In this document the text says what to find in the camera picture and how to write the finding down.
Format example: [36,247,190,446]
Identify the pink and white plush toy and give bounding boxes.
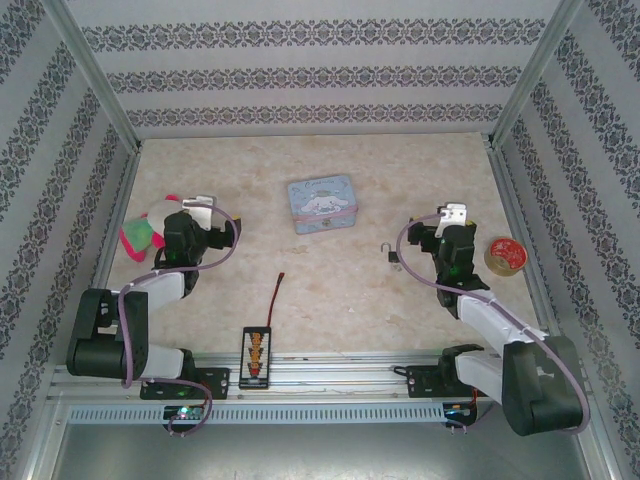
[118,193,194,264]

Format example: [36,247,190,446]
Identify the red tape roll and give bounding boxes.
[483,237,529,275]

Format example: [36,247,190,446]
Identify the black charger board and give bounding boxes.
[238,325,273,391]

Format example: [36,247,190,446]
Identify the blue cartoon tin box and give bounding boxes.
[286,173,362,236]

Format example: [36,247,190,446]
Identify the left controller board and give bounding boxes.
[163,404,205,422]

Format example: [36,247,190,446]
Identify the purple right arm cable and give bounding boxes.
[397,212,591,434]

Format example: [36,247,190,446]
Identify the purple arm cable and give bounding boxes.
[397,212,591,434]
[118,202,245,440]

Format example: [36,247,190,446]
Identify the aluminium side rail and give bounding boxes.
[487,144,569,359]
[68,149,144,366]

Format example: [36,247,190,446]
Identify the red wire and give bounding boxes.
[264,272,286,329]

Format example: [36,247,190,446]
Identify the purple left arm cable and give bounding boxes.
[118,202,245,440]

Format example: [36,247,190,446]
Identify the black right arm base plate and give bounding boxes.
[405,364,496,400]

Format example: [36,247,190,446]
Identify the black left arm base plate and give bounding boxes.
[139,367,232,401]

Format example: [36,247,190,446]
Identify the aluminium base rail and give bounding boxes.
[47,352,596,404]

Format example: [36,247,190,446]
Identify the aluminium frame post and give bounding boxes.
[490,0,585,147]
[42,0,142,151]

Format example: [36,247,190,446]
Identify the white slotted cable duct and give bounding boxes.
[66,403,447,425]

